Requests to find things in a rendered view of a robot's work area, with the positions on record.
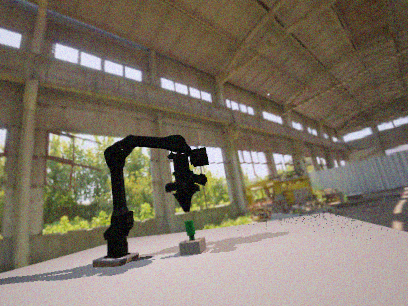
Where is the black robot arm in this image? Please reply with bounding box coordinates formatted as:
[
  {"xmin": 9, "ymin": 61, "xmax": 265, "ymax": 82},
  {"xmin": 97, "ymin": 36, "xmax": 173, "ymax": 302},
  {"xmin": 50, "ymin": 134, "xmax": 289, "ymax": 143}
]
[{"xmin": 103, "ymin": 135, "xmax": 209, "ymax": 259}]

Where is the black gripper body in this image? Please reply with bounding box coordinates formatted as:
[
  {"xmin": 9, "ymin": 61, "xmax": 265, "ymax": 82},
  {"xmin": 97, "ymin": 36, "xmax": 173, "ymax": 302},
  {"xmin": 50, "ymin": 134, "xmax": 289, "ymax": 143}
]
[{"xmin": 165, "ymin": 167, "xmax": 200, "ymax": 193}]

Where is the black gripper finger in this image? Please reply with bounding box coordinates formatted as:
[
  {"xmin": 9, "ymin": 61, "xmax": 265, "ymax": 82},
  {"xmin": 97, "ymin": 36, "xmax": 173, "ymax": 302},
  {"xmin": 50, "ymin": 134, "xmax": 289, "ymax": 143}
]
[
  {"xmin": 173, "ymin": 191, "xmax": 191, "ymax": 213},
  {"xmin": 188, "ymin": 191, "xmax": 196, "ymax": 212}
]

